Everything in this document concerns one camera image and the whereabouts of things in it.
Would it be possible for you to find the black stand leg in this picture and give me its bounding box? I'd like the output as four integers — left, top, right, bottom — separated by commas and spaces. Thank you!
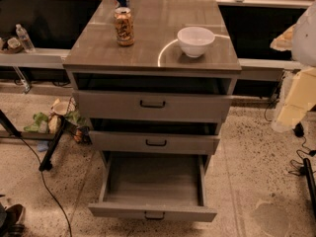
303, 158, 316, 218
39, 117, 66, 172

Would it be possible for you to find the pile of toys and trash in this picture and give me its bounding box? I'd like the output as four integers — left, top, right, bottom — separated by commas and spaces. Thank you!
24, 97, 91, 144

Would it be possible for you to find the clear plastic water bottle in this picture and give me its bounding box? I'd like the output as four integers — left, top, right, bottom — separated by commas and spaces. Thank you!
16, 24, 36, 52

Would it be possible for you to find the grey middle drawer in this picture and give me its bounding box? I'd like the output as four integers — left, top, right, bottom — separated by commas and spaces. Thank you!
89, 131, 219, 155

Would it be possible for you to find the grey top drawer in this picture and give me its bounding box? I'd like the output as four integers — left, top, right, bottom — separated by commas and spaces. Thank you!
73, 90, 232, 122

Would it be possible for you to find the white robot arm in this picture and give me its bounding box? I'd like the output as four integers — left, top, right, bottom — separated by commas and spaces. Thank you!
271, 1, 316, 132

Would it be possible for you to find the grey bottom drawer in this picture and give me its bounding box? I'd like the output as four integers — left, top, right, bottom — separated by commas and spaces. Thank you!
89, 152, 216, 222

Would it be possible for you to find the grey wooden drawer cabinet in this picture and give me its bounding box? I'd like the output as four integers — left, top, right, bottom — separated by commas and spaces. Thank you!
62, 0, 243, 170

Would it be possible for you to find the grey drawer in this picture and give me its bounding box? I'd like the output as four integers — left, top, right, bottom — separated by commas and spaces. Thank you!
73, 90, 232, 122
89, 131, 219, 155
89, 152, 216, 222

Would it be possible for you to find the black floor cable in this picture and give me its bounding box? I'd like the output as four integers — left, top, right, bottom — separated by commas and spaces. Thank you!
19, 136, 74, 237

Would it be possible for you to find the black stand leg right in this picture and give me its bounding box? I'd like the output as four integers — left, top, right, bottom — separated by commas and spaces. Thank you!
303, 158, 316, 218

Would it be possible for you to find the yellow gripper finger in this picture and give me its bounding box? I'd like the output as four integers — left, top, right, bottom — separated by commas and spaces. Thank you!
270, 26, 294, 51

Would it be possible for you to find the black power adapter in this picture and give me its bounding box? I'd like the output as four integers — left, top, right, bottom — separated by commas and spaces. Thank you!
293, 123, 304, 137

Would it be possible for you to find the bowl with items on ledge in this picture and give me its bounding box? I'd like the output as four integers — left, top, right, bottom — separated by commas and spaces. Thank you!
0, 38, 23, 54

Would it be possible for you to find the black stand leg left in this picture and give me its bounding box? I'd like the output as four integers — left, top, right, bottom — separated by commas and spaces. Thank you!
39, 117, 66, 172

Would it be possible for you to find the white ceramic bowl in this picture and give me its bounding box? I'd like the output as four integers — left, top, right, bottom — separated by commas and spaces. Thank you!
177, 27, 215, 58

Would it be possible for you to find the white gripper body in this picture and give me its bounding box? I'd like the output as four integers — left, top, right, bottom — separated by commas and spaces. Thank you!
272, 67, 316, 132

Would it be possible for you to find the orange patterned drink can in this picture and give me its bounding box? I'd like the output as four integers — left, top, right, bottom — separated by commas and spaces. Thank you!
115, 7, 134, 46

